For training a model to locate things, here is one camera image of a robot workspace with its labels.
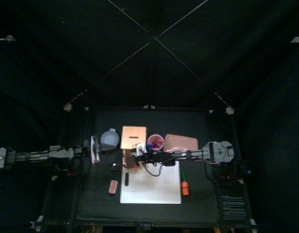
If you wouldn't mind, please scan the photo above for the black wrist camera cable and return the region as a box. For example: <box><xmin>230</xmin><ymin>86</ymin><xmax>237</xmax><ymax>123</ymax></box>
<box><xmin>143</xmin><ymin>161</ymin><xmax>165</xmax><ymax>177</ymax></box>

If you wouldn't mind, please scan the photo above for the thin white frame cord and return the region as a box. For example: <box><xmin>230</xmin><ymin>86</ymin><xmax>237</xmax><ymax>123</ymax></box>
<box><xmin>106</xmin><ymin>0</ymin><xmax>232</xmax><ymax>107</ymax></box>
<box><xmin>68</xmin><ymin>0</ymin><xmax>210</xmax><ymax>106</ymax></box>

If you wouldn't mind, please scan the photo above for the black panel with white print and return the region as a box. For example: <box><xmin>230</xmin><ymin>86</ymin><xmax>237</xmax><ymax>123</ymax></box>
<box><xmin>220</xmin><ymin>194</ymin><xmax>250</xmax><ymax>222</ymax></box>

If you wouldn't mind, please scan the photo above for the black segmented toy sushi roll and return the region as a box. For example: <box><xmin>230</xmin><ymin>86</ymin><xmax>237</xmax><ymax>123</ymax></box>
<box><xmin>123</xmin><ymin>154</ymin><xmax>143</xmax><ymax>171</ymax></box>

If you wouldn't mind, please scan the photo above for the translucent bluish measuring jug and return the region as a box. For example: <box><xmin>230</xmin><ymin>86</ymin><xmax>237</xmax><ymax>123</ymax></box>
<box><xmin>101</xmin><ymin>127</ymin><xmax>122</xmax><ymax>147</ymax></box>

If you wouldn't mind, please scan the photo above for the pink toy sushi piece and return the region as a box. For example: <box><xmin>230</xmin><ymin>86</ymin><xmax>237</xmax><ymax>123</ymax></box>
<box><xmin>109</xmin><ymin>179</ymin><xmax>119</xmax><ymax>195</ymax></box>

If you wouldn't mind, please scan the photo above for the white pink long flat utensil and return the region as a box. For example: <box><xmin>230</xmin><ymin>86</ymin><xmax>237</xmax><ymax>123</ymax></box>
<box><xmin>90</xmin><ymin>135</ymin><xmax>102</xmax><ymax>165</ymax></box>

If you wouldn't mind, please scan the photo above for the orange toy carrot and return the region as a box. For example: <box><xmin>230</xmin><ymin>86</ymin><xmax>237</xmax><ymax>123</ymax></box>
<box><xmin>181</xmin><ymin>171</ymin><xmax>192</xmax><ymax>197</ymax></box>

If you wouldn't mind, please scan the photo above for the pink rectangular plate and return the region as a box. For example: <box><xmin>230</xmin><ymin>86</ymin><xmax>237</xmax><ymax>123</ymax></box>
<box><xmin>163</xmin><ymin>133</ymin><xmax>200</xmax><ymax>153</ymax></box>

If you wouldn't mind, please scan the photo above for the wooden box with slot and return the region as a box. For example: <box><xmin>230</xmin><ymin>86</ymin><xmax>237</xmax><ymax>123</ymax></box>
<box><xmin>121</xmin><ymin>125</ymin><xmax>149</xmax><ymax>150</ymax></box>

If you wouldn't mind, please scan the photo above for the red plastic cup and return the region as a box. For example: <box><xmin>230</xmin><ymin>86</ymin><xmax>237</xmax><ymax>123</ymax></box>
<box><xmin>146</xmin><ymin>133</ymin><xmax>166</xmax><ymax>152</ymax></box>

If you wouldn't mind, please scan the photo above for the white cutting board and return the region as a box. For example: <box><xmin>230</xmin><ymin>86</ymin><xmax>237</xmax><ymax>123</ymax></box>
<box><xmin>119</xmin><ymin>159</ymin><xmax>184</xmax><ymax>205</ymax></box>

